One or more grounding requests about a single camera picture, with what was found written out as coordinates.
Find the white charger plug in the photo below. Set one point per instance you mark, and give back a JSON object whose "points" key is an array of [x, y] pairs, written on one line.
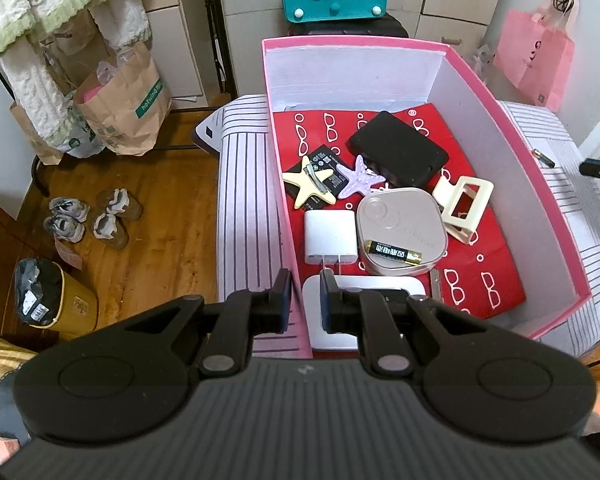
{"points": [[330, 235]]}

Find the yellow trash bin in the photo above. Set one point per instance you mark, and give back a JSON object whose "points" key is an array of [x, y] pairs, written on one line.
{"points": [[70, 305]]}

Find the black phone battery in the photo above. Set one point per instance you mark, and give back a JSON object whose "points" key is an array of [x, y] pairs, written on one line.
{"points": [[330, 157]]}

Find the yellow starfish hair clip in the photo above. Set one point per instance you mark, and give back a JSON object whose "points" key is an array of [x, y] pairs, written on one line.
{"points": [[302, 182]]}

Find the orange yellow cloth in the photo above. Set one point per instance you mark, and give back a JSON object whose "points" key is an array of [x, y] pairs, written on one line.
{"points": [[0, 360]]}

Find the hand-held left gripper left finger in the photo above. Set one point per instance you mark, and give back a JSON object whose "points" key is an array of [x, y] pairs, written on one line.
{"points": [[284, 305]]}

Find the cream hair claw clip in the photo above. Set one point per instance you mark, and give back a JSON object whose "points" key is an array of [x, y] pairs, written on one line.
{"points": [[450, 195]]}

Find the beige wardrobe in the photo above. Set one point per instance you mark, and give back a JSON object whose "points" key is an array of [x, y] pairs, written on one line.
{"points": [[250, 35]]}

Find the plain brown paper bag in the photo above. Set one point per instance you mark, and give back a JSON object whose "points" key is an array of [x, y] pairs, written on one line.
{"points": [[35, 140]]}

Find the round white case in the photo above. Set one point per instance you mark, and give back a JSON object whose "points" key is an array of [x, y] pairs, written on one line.
{"points": [[405, 220]]}

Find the small items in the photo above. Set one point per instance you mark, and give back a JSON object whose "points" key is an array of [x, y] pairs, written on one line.
{"points": [[544, 158]]}

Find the purple starfish hair clip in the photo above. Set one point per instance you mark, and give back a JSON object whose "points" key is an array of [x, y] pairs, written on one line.
{"points": [[362, 180]]}

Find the black gold cylindrical battery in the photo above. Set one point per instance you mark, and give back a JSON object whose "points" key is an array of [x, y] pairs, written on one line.
{"points": [[392, 252]]}

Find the tan furry slipper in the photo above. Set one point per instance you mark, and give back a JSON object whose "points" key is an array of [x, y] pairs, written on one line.
{"points": [[109, 231], [120, 204]]}

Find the brown paper bag green label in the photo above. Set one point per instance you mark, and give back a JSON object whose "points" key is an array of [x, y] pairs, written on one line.
{"points": [[125, 105]]}

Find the grey white sneaker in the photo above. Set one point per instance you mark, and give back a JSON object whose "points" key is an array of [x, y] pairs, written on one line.
{"points": [[65, 228], [70, 208]]}

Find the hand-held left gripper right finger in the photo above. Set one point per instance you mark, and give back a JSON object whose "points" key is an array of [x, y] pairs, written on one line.
{"points": [[325, 305]]}

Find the red glasses-print paper bag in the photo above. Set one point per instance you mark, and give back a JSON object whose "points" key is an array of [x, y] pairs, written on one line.
{"points": [[480, 260]]}

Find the pink shopping bag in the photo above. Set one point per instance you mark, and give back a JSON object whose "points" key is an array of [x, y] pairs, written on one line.
{"points": [[532, 60]]}

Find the white portable router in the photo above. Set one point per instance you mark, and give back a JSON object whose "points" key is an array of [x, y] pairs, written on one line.
{"points": [[330, 330]]}

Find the black hard drive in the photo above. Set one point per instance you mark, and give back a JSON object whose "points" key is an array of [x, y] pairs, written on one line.
{"points": [[400, 150]]}

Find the white fluffy robe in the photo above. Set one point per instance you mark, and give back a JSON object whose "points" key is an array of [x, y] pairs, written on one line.
{"points": [[25, 50]]}

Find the pink cardboard storage box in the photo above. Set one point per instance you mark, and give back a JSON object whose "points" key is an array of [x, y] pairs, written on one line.
{"points": [[520, 140]]}

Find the tall cardboard box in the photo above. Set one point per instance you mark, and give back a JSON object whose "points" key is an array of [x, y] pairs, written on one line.
{"points": [[172, 35]]}

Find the black clothes rack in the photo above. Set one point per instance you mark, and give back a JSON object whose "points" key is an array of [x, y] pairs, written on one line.
{"points": [[39, 180]]}

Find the green white plastic bag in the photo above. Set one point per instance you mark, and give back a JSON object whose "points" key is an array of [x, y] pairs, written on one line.
{"points": [[82, 140]]}

